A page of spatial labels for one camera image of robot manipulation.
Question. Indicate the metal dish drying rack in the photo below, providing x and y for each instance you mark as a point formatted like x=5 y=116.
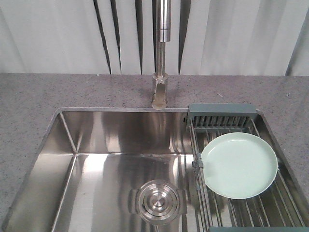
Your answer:
x=280 y=208

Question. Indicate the white pleated curtain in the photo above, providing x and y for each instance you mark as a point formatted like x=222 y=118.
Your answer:
x=208 y=37

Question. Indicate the steel faucet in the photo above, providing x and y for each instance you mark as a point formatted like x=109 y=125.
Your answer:
x=163 y=31

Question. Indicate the stainless steel sink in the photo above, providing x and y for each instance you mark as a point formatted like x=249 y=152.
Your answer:
x=89 y=161

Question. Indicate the sink drain strainer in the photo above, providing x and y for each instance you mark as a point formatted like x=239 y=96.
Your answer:
x=157 y=202

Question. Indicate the light green round plate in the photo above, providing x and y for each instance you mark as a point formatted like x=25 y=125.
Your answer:
x=239 y=165

